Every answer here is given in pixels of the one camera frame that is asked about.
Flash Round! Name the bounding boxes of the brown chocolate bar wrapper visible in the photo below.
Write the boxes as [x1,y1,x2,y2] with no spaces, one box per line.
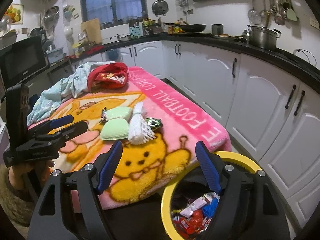
[99,107,107,123]

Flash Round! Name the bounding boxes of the blue wrapper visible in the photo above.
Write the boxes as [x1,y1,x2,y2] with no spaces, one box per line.
[202,198,219,218]

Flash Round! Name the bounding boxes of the red plastic bag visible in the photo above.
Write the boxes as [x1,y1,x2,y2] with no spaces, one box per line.
[186,209,203,235]

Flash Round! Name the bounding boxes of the pink white paper packet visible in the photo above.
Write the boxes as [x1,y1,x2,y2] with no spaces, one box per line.
[180,197,208,218]

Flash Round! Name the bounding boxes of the red snack wrapper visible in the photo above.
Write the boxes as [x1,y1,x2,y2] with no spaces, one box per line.
[172,218,195,239]

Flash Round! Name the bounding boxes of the yellow rimmed trash bin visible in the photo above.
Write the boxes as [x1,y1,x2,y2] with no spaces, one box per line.
[161,151,261,239]

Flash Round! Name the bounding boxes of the person's hand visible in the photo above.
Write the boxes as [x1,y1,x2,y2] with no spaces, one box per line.
[7,159,56,190]

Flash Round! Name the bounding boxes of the light blue patterned cloth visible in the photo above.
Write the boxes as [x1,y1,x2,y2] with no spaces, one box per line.
[27,61,110,126]

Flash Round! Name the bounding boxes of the red embroidered cloth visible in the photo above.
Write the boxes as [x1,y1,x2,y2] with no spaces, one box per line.
[87,62,128,92]

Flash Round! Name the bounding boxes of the white yarn tassel bundle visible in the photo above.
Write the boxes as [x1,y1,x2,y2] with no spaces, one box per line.
[128,102,156,145]

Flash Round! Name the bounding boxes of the black microwave oven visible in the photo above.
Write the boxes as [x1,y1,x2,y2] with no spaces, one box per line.
[1,35,48,88]

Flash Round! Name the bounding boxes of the green foil candy wrapper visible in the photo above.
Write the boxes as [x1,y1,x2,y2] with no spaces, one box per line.
[146,118,163,131]

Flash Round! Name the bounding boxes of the pink cartoon fleece blanket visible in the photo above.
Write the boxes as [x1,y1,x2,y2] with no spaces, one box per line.
[27,65,232,212]

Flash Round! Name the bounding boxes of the wooden cutting board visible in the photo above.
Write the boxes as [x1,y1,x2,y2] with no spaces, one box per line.
[80,18,103,44]

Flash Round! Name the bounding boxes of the black wok pan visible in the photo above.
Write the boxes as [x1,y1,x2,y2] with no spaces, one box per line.
[167,23,206,33]

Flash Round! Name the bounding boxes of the small steel canister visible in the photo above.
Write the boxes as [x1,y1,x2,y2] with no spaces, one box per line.
[212,24,224,35]

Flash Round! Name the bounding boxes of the large steel stockpot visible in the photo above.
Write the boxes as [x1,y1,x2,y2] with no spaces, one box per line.
[248,25,282,51]

